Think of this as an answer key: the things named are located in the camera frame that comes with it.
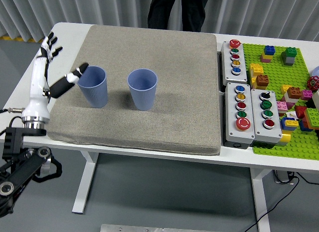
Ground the green grey block stack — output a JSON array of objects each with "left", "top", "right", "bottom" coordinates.
[{"left": 281, "top": 46, "right": 298, "bottom": 66}]

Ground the silver metal plate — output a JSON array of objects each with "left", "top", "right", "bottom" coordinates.
[{"left": 100, "top": 224, "right": 217, "bottom": 232}]

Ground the person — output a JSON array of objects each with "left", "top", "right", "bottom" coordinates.
[{"left": 147, "top": 0, "right": 212, "bottom": 33}]

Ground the red valve wheel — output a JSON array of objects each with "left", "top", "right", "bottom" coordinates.
[{"left": 307, "top": 76, "right": 319, "bottom": 91}]

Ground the orange white block stack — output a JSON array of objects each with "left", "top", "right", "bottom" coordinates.
[{"left": 284, "top": 86, "right": 303, "bottom": 103}]

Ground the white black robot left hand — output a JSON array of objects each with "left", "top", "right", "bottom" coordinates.
[{"left": 21, "top": 32, "right": 90, "bottom": 123}]

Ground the yellow round block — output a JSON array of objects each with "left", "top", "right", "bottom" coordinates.
[{"left": 278, "top": 132, "right": 292, "bottom": 147}]

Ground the white box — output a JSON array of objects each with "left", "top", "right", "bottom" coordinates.
[{"left": 311, "top": 90, "right": 319, "bottom": 110}]

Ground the green orange block stack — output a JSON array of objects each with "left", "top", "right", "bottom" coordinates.
[{"left": 303, "top": 107, "right": 319, "bottom": 130}]

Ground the red building block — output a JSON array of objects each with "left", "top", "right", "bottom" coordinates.
[{"left": 295, "top": 105, "right": 309, "bottom": 119}]

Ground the grey power strip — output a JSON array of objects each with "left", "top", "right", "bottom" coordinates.
[{"left": 273, "top": 169, "right": 296, "bottom": 185}]

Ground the white table leg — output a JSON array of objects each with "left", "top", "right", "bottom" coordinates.
[
  {"left": 71, "top": 151, "right": 99, "bottom": 215},
  {"left": 250, "top": 167, "right": 271, "bottom": 232}
]

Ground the grey-brown foam mat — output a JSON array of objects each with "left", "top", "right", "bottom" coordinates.
[{"left": 46, "top": 24, "right": 222, "bottom": 157}]

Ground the green building baseplate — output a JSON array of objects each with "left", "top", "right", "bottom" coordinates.
[{"left": 242, "top": 43, "right": 319, "bottom": 161}]

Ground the blue yellow pink block stack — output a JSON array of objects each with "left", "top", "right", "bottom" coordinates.
[{"left": 260, "top": 45, "right": 276, "bottom": 63}]

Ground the yellow white block stack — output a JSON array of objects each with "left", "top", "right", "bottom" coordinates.
[{"left": 249, "top": 63, "right": 264, "bottom": 89}]

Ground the white pleated curtain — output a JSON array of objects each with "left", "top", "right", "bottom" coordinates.
[{"left": 0, "top": 0, "right": 319, "bottom": 42}]

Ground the brown building block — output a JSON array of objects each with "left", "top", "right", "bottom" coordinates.
[{"left": 254, "top": 74, "right": 270, "bottom": 90}]

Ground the black floor cable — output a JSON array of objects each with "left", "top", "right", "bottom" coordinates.
[{"left": 240, "top": 174, "right": 319, "bottom": 232}]

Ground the grey selector switch control box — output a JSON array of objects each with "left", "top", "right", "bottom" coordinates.
[{"left": 250, "top": 88, "right": 283, "bottom": 144}]

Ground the grey five-button control box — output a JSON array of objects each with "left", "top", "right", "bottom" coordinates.
[
  {"left": 220, "top": 39, "right": 248, "bottom": 85},
  {"left": 224, "top": 82, "right": 256, "bottom": 150}
]

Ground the blue ribbed plastic cup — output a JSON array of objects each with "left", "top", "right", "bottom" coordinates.
[
  {"left": 127, "top": 68, "right": 158, "bottom": 111},
  {"left": 76, "top": 65, "right": 108, "bottom": 108}
]

